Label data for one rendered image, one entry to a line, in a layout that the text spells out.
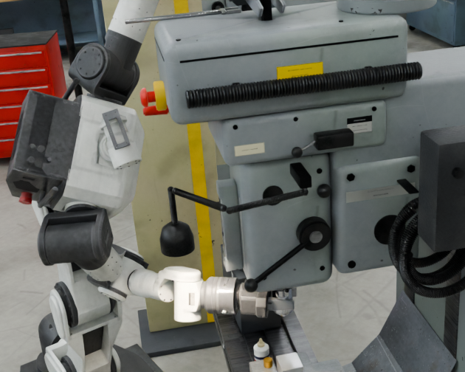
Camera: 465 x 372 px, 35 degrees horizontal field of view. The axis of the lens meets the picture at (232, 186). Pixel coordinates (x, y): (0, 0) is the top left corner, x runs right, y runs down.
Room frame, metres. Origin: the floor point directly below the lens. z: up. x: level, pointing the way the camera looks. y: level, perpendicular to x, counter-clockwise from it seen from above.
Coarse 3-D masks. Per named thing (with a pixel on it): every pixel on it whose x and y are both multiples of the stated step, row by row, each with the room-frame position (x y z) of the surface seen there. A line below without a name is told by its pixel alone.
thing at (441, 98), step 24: (456, 48) 1.62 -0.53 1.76; (432, 72) 1.44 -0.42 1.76; (456, 72) 1.43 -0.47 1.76; (408, 96) 1.40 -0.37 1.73; (432, 96) 1.40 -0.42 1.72; (456, 96) 1.41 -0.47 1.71; (408, 120) 1.40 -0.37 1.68; (432, 120) 1.40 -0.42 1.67; (456, 120) 1.41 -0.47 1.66; (384, 144) 1.39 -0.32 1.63; (408, 144) 1.40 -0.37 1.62
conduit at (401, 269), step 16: (416, 192) 1.32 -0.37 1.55; (416, 208) 1.33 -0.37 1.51; (400, 224) 1.29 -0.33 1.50; (416, 224) 1.23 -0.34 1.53; (400, 240) 1.31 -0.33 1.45; (400, 256) 1.22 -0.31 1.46; (432, 256) 1.33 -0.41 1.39; (464, 256) 1.27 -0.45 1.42; (400, 272) 1.23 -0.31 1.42; (416, 272) 1.26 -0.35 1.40; (432, 272) 1.30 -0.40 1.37; (448, 272) 1.27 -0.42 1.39; (416, 288) 1.23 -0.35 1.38; (432, 288) 1.25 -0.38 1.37; (448, 288) 1.25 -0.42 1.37; (464, 288) 1.24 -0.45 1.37
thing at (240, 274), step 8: (224, 272) 1.94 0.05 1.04; (232, 272) 1.81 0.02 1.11; (240, 272) 1.79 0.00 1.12; (240, 280) 1.76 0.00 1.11; (240, 312) 1.76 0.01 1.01; (272, 312) 1.78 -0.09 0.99; (240, 320) 1.77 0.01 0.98; (248, 320) 1.76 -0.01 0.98; (256, 320) 1.77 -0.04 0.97; (264, 320) 1.77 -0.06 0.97; (272, 320) 1.78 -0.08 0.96; (280, 320) 1.79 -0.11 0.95; (240, 328) 1.78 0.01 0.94; (248, 328) 1.76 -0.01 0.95; (256, 328) 1.77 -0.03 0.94; (264, 328) 1.77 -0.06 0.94
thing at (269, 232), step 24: (240, 168) 1.38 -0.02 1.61; (264, 168) 1.36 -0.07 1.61; (288, 168) 1.37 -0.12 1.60; (312, 168) 1.38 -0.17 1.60; (240, 192) 1.40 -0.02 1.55; (264, 192) 1.36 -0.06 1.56; (288, 192) 1.37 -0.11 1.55; (312, 192) 1.38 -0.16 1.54; (240, 216) 1.42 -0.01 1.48; (264, 216) 1.36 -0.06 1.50; (288, 216) 1.37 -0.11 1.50; (264, 240) 1.36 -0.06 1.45; (288, 240) 1.37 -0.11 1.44; (264, 264) 1.36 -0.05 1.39; (288, 264) 1.37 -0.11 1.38; (312, 264) 1.38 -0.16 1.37; (264, 288) 1.36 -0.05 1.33
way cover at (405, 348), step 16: (400, 304) 1.65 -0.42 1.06; (400, 320) 1.62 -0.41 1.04; (416, 320) 1.56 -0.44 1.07; (384, 336) 1.64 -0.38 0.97; (400, 336) 1.58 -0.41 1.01; (416, 336) 1.53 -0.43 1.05; (432, 336) 1.48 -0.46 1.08; (368, 352) 1.64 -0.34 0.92; (384, 352) 1.60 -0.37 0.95; (400, 352) 1.55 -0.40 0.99; (416, 352) 1.50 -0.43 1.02; (432, 352) 1.45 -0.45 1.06; (448, 352) 1.40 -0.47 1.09; (352, 368) 1.63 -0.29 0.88; (368, 368) 1.59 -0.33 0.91; (384, 368) 1.55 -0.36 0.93; (400, 368) 1.52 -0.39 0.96; (416, 368) 1.46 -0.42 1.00; (432, 368) 1.42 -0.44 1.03; (448, 368) 1.37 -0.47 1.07
